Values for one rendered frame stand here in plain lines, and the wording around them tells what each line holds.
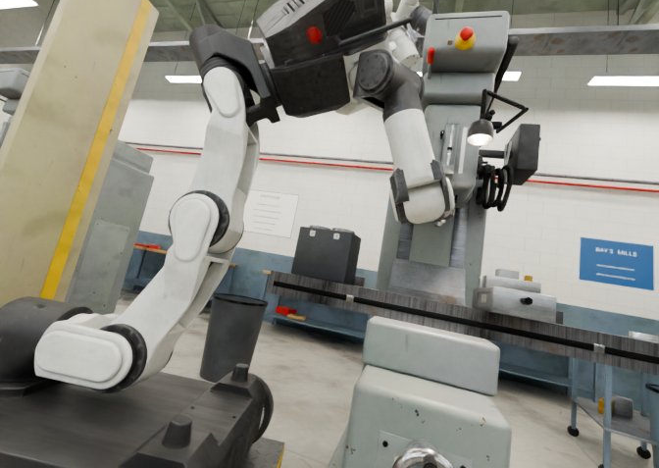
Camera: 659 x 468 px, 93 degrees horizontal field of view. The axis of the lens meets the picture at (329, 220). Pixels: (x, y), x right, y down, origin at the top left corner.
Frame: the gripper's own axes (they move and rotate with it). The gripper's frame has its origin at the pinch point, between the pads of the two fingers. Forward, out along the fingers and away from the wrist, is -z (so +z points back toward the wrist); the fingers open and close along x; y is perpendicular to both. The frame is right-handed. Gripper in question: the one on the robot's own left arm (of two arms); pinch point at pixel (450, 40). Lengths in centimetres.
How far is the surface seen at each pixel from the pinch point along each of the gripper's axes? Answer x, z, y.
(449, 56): 18.1, -7.4, -21.9
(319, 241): -6, -12, -96
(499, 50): 23.2, -19.3, -14.5
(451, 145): 13, -27, -44
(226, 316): -144, 20, -180
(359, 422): 38, -49, -123
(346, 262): -1, -25, -96
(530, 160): -11, -56, -14
